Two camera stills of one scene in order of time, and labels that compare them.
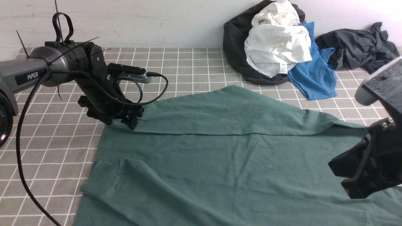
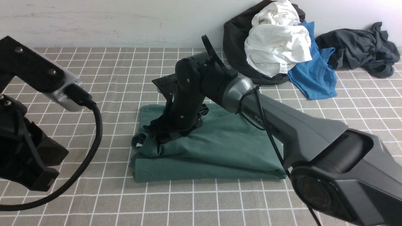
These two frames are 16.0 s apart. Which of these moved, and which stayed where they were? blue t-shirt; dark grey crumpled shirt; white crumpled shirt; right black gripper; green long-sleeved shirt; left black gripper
Moved: left black gripper; right black gripper; green long-sleeved shirt
Stayed: blue t-shirt; white crumpled shirt; dark grey crumpled shirt
